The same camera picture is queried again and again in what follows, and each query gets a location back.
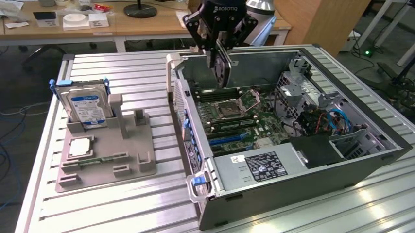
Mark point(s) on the white round tray box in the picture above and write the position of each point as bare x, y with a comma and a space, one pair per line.
76, 23

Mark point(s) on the white table frame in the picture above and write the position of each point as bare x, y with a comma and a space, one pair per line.
381, 21

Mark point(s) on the metal disk bay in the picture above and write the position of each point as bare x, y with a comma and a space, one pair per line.
291, 97

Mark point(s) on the hard disk with blue label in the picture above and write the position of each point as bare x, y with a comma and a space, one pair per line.
87, 106

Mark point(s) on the green RAM stick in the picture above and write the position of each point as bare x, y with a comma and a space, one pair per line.
97, 161

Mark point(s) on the plain white box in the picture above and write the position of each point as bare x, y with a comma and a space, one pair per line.
97, 21

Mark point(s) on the white box with black top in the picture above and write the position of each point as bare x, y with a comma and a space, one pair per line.
45, 19

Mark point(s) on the green motherboard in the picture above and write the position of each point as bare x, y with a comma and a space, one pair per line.
264, 128

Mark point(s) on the small white paper note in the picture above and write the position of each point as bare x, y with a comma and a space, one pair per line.
16, 24

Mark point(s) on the red small item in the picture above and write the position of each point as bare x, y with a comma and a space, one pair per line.
103, 7

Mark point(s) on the metal socket cover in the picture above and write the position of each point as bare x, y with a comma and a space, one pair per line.
251, 99

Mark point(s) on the grey cup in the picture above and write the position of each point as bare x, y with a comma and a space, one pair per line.
46, 3

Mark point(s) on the CPU socket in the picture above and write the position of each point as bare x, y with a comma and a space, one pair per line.
229, 109

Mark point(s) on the blue expansion slot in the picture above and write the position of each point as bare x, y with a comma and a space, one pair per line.
223, 138

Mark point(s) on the wooden cabinet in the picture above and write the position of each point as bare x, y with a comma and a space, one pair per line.
324, 24

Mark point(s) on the grey power supply unit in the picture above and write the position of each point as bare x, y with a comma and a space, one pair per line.
259, 165

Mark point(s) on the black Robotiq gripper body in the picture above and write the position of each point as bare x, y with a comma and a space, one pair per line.
220, 17

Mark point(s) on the device with green light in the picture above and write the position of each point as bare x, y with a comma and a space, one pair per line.
367, 53

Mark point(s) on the white cup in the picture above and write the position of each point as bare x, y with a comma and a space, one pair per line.
61, 2

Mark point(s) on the silver CPU chip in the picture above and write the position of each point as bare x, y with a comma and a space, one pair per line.
80, 146

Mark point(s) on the grey parts rack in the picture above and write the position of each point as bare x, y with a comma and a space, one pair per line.
109, 150

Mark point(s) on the black floor equipment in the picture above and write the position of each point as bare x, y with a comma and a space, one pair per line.
397, 80

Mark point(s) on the open black PC case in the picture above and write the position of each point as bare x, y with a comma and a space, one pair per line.
291, 194

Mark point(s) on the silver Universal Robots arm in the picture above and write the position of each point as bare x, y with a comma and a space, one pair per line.
259, 4

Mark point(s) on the black round stand base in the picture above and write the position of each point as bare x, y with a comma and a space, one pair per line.
140, 11

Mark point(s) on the wooden desk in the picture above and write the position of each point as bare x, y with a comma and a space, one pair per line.
38, 32

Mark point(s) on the white paper stack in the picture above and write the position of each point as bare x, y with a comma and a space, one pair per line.
183, 19

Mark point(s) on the blue disk carrier bracket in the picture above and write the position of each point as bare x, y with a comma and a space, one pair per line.
62, 83

